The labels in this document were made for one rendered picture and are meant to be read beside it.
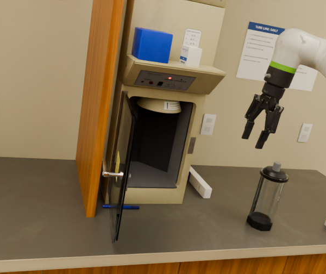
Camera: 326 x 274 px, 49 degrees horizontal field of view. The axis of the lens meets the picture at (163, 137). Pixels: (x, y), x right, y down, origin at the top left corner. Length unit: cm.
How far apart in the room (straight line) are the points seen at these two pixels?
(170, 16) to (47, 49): 61
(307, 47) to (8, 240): 111
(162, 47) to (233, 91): 83
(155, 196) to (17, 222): 51
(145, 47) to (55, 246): 66
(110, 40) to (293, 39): 59
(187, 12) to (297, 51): 38
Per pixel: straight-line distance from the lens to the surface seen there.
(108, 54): 112
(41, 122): 170
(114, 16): 111
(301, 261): 159
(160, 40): 113
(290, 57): 128
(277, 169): 141
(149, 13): 122
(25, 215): 132
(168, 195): 145
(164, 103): 132
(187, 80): 121
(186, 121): 140
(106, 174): 103
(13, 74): 165
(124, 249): 119
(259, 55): 192
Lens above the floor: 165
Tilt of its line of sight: 18 degrees down
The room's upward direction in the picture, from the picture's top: 11 degrees clockwise
